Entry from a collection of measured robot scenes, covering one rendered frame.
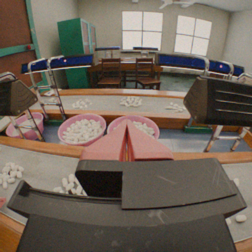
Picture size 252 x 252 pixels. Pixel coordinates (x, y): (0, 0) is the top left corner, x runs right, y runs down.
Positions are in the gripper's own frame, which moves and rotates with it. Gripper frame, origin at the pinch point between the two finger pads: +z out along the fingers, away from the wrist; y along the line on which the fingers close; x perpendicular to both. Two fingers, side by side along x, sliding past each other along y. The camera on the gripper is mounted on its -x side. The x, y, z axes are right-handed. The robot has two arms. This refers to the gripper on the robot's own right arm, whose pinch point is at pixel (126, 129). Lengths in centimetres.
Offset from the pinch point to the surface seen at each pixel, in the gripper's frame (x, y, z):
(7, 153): 33, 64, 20
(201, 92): -1.9, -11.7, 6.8
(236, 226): 33.3, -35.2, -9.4
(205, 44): -47, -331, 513
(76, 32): -45, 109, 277
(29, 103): 2.2, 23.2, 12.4
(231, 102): -1.1, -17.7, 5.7
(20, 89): -1.7, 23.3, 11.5
